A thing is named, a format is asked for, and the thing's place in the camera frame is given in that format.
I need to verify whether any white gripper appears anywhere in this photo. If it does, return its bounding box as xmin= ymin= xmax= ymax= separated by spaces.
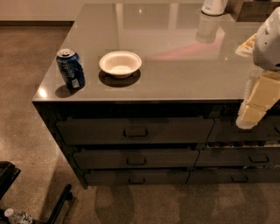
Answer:
xmin=235 ymin=71 xmax=280 ymax=130

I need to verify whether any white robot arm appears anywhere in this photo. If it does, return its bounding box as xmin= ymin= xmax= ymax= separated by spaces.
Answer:
xmin=235 ymin=7 xmax=280 ymax=130

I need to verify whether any top right drawer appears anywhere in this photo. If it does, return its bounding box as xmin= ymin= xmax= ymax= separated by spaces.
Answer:
xmin=207 ymin=115 xmax=280 ymax=142

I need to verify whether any drawer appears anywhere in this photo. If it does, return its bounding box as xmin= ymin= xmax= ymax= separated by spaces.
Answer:
xmin=207 ymin=115 xmax=280 ymax=142
xmin=56 ymin=117 xmax=214 ymax=145
xmin=85 ymin=169 xmax=189 ymax=186
xmin=73 ymin=149 xmax=199 ymax=169
xmin=195 ymin=147 xmax=280 ymax=167
xmin=187 ymin=169 xmax=280 ymax=184

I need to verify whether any middle right drawer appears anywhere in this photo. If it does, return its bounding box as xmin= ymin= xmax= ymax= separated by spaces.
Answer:
xmin=195 ymin=147 xmax=280 ymax=167

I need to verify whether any bottom right drawer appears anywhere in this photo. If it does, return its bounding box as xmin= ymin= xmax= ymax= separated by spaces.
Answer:
xmin=187 ymin=169 xmax=280 ymax=184

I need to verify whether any dark grey drawer cabinet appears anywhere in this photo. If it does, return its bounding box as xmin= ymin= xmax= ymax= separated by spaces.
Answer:
xmin=33 ymin=3 xmax=280 ymax=186

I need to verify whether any top left drawer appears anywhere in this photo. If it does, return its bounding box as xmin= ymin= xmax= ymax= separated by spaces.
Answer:
xmin=56 ymin=117 xmax=214 ymax=145

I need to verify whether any bottom left drawer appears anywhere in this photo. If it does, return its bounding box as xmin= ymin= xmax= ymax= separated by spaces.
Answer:
xmin=85 ymin=169 xmax=189 ymax=186

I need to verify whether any middle left drawer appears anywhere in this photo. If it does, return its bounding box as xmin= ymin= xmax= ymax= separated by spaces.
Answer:
xmin=73 ymin=149 xmax=199 ymax=169

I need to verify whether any snack bag on counter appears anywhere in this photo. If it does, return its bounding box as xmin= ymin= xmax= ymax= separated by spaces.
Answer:
xmin=235 ymin=34 xmax=256 ymax=57

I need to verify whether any white container on counter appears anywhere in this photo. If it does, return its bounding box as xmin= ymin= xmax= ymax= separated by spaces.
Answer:
xmin=201 ymin=0 xmax=228 ymax=16

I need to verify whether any white paper bowl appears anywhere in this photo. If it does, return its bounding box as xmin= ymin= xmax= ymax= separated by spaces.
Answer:
xmin=99 ymin=51 xmax=142 ymax=79

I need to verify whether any blue soda can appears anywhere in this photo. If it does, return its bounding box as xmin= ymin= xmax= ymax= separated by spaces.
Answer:
xmin=56 ymin=48 xmax=85 ymax=89

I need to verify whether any clear plastic water bottle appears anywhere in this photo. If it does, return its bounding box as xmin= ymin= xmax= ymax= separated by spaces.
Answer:
xmin=4 ymin=208 xmax=33 ymax=224

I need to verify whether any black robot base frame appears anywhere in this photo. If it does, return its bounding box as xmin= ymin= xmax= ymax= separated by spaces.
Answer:
xmin=0 ymin=160 xmax=74 ymax=224

